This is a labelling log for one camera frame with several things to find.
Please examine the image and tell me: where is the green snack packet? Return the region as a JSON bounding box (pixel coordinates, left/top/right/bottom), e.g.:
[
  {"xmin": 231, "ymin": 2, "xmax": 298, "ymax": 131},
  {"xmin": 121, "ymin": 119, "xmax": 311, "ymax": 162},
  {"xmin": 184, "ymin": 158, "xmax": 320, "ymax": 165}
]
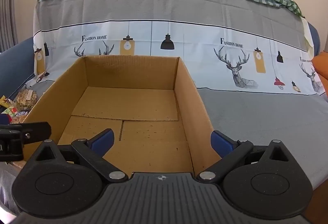
[{"xmin": 1, "ymin": 107, "xmax": 19, "ymax": 118}]

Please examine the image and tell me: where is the cardboard box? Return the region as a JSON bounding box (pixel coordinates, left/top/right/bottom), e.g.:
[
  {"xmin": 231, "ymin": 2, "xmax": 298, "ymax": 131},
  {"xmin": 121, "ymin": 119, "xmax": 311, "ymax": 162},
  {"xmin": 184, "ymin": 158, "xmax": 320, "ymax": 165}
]
[{"xmin": 22, "ymin": 55, "xmax": 222, "ymax": 176}]

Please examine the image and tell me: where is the grey curtain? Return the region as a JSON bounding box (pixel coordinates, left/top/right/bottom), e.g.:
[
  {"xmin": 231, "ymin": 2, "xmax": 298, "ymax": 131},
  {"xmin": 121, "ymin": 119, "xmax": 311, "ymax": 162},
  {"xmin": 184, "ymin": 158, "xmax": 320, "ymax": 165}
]
[{"xmin": 0, "ymin": 0, "xmax": 18, "ymax": 53}]

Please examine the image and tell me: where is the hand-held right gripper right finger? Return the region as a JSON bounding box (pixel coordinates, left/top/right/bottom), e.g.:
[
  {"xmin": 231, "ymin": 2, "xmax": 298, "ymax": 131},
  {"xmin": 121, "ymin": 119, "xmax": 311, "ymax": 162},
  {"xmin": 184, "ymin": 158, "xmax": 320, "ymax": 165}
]
[{"xmin": 196, "ymin": 130, "xmax": 291, "ymax": 185}]

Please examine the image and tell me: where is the yellow snack packet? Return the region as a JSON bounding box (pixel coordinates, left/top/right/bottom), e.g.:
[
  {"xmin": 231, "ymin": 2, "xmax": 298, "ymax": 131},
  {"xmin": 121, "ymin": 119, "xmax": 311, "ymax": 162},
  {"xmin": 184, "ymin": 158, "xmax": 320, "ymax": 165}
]
[{"xmin": 0, "ymin": 96, "xmax": 14, "ymax": 108}]

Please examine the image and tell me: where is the orange cushion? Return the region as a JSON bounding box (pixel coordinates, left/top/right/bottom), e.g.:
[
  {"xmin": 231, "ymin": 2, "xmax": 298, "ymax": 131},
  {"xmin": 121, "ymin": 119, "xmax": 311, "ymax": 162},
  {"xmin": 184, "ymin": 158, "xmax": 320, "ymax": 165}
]
[{"xmin": 311, "ymin": 52, "xmax": 328, "ymax": 99}]

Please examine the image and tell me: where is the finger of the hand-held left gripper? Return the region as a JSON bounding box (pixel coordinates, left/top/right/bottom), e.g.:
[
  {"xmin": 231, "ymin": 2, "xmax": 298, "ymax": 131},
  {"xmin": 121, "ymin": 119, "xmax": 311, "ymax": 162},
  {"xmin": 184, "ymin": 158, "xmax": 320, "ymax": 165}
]
[{"xmin": 18, "ymin": 122, "xmax": 52, "ymax": 143}]

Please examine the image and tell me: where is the grey printed sofa cover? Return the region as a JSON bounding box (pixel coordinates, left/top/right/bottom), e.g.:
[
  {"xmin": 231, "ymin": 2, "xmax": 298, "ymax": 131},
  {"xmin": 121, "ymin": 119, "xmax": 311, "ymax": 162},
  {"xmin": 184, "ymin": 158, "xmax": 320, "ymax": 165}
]
[{"xmin": 0, "ymin": 0, "xmax": 328, "ymax": 217}]

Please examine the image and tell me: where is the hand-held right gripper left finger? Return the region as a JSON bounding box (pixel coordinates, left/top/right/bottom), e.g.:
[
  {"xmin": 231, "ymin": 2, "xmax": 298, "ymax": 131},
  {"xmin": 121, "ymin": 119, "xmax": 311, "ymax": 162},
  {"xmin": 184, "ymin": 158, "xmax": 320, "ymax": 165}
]
[{"xmin": 32, "ymin": 129, "xmax": 129, "ymax": 184}]

